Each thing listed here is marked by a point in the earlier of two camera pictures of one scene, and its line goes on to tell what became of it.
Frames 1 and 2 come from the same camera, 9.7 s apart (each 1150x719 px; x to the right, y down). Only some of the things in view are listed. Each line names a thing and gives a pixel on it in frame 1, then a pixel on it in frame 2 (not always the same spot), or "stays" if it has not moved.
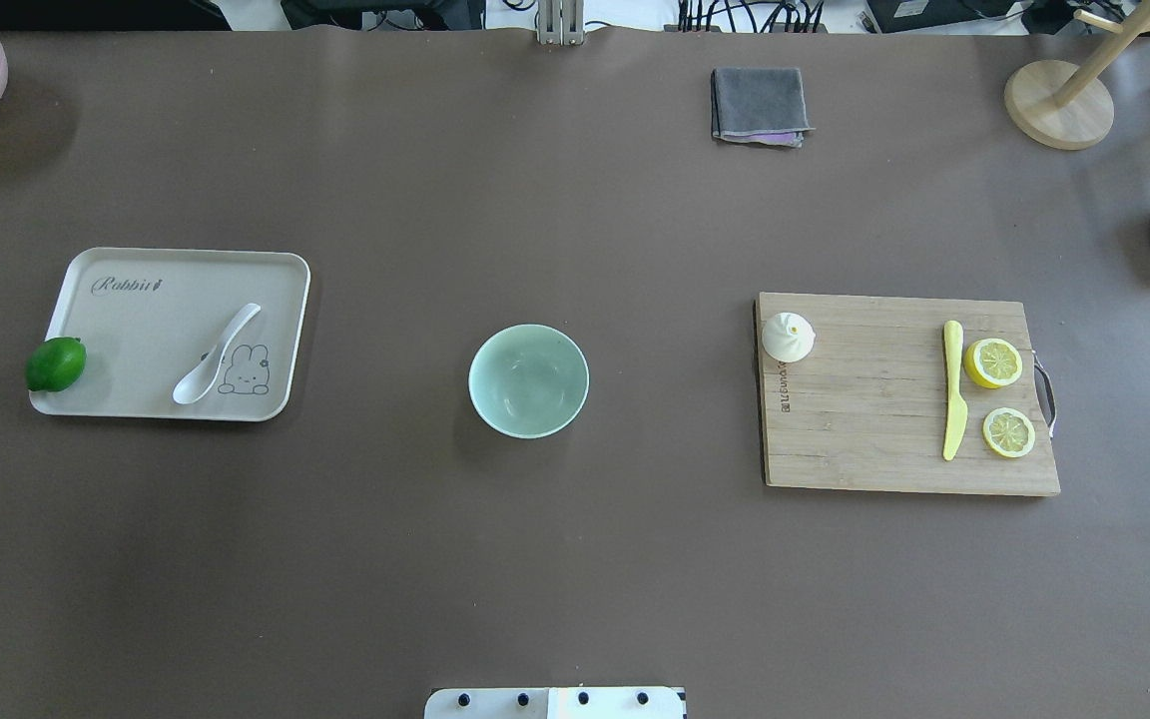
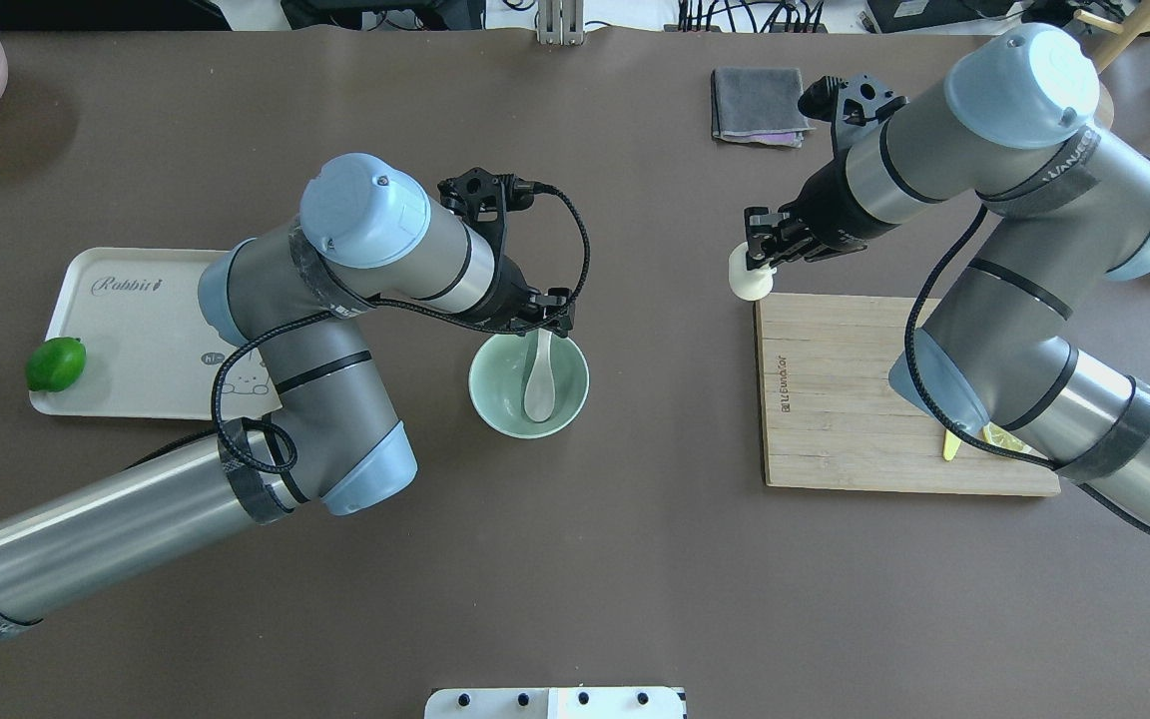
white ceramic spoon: (196, 384) -> (540, 397)
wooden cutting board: (865, 405) stays
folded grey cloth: (765, 105) stays
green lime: (55, 364) stays
